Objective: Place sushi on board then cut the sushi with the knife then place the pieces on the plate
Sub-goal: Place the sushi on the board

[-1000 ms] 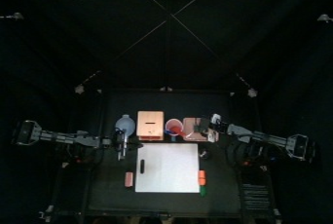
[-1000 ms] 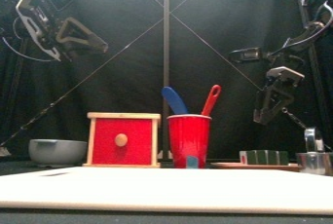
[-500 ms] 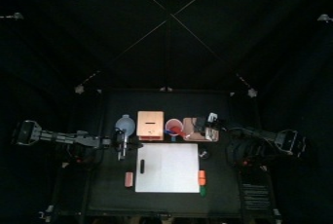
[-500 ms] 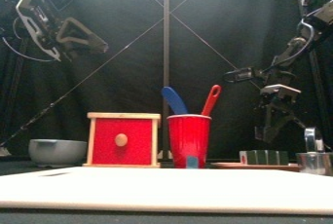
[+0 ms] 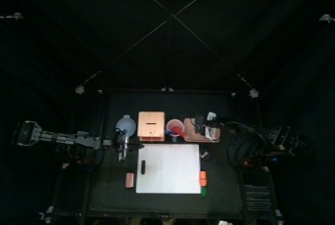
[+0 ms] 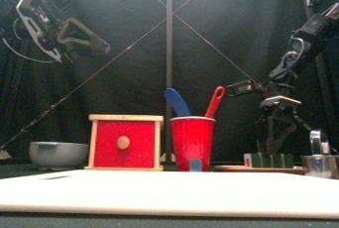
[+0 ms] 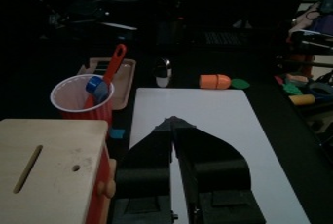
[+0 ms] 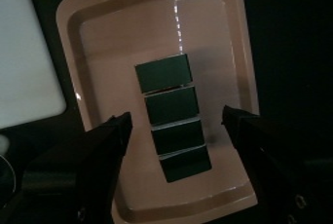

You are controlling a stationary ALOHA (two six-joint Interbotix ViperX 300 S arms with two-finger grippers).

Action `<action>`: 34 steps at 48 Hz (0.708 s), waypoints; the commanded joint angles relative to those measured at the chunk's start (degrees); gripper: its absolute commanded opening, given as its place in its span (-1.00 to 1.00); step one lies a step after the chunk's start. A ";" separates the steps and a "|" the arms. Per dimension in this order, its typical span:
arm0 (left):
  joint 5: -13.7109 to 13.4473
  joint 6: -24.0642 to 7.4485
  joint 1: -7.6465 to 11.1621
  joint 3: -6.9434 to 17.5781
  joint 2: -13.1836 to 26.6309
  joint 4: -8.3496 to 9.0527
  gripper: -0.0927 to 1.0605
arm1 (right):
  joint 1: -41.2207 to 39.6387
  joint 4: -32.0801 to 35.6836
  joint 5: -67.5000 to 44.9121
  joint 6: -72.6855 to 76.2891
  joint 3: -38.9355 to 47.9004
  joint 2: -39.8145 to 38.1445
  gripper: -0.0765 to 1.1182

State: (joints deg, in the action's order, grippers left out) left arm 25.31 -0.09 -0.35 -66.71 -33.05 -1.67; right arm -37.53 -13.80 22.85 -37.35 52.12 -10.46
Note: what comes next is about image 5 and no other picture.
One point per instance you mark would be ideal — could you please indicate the black and white sushi piece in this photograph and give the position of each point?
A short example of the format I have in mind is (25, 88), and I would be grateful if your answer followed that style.
(206, 154)

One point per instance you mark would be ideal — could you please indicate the red plastic cup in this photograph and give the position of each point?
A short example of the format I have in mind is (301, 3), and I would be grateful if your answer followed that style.
(176, 125)

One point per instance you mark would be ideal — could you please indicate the wooden box with slot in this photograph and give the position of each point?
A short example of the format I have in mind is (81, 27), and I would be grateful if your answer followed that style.
(152, 124)

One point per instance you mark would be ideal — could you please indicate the salmon pink toy block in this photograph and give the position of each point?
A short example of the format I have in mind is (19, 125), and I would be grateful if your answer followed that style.
(129, 180)

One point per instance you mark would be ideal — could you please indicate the green toy leaf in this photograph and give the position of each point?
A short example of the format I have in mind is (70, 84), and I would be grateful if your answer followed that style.
(204, 191)

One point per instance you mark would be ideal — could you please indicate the pink rectangular tray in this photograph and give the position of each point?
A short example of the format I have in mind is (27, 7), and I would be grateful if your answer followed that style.
(191, 136)

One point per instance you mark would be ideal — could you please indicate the silver frame clamp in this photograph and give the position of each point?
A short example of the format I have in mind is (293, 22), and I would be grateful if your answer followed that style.
(326, 17)
(18, 16)
(254, 92)
(167, 89)
(80, 89)

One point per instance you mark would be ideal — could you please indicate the white printed label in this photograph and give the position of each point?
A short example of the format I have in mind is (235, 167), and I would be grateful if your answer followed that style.
(258, 198)

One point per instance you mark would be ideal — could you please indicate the small blue toy piece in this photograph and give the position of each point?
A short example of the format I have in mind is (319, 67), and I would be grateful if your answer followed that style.
(168, 133)

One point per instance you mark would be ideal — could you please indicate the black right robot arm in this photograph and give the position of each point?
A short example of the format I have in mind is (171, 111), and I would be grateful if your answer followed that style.
(279, 136)

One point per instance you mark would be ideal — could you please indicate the small teal toy piece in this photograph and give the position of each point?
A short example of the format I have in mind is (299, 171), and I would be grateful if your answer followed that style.
(175, 139)

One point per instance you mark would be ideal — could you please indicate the white cutting board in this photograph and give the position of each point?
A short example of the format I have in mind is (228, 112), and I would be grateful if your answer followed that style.
(171, 170)

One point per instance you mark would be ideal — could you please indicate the pale blue plate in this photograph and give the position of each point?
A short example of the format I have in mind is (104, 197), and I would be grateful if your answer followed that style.
(126, 123)

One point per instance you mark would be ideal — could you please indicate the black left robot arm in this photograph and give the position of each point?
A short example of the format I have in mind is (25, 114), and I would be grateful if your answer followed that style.
(66, 137)

